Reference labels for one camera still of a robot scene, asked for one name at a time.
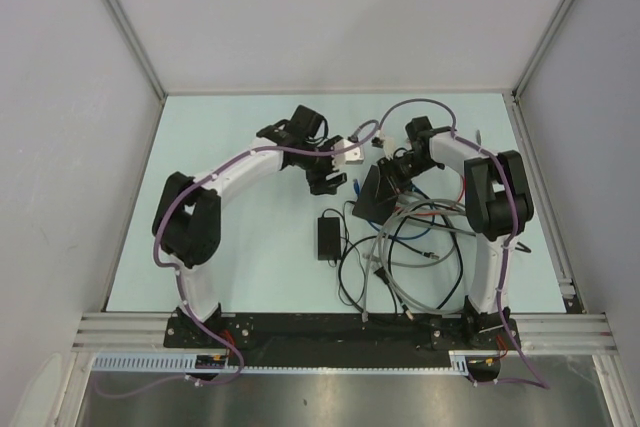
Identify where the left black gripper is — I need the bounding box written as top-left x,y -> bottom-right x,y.
297,135 -> 346,195

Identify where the grey ethernet cable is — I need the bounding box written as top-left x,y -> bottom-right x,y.
359,196 -> 474,322

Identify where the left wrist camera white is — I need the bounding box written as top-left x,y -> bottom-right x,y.
333,138 -> 365,168

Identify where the purple cable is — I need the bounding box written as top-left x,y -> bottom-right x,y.
379,98 -> 550,390
92,119 -> 381,397

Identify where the slotted cable duct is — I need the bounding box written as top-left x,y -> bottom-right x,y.
93,352 -> 468,376

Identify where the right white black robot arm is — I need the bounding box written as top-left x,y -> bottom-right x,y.
370,117 -> 534,348

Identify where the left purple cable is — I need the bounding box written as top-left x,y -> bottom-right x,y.
92,119 -> 381,397

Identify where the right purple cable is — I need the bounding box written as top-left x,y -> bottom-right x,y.
379,98 -> 550,390

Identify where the black power cable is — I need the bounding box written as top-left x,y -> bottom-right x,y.
337,186 -> 531,318

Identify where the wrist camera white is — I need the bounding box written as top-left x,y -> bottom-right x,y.
333,138 -> 365,168
372,132 -> 398,158

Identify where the aluminium frame rail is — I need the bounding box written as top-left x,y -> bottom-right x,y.
74,312 -> 618,355

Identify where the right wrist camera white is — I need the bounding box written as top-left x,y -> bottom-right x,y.
372,132 -> 398,158

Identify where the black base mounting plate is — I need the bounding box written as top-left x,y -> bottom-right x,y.
163,311 -> 521,370

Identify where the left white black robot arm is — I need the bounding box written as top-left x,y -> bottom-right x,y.
151,105 -> 358,347

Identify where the blue ethernet cable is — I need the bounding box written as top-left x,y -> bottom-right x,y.
351,177 -> 441,240

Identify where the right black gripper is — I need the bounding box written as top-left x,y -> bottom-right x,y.
375,152 -> 439,206

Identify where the black network switch box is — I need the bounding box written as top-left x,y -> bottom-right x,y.
352,166 -> 398,225

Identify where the black power adapter brick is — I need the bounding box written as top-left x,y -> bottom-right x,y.
317,217 -> 341,262

